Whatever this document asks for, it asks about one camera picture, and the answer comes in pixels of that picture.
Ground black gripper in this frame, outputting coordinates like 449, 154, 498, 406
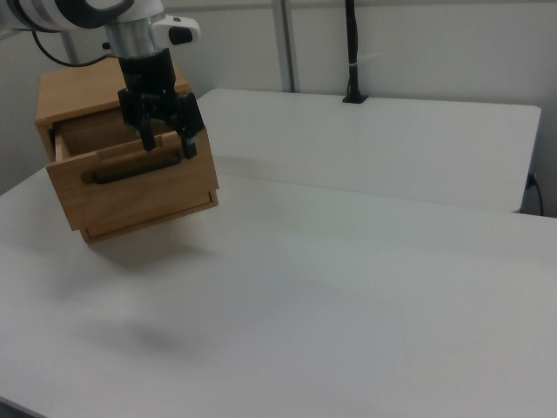
117, 47, 206, 161

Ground aluminium frame post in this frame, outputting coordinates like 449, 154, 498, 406
272, 0, 302, 93

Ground black metal drawer handle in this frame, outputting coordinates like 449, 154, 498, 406
91, 150, 181, 185

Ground oak wooden drawer cabinet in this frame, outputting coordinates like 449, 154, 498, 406
35, 57, 208, 160

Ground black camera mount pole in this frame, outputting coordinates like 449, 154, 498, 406
341, 0, 371, 105

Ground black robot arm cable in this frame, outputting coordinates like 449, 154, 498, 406
31, 29, 117, 68

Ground black cable at table edge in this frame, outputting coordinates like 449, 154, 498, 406
527, 172, 546, 216

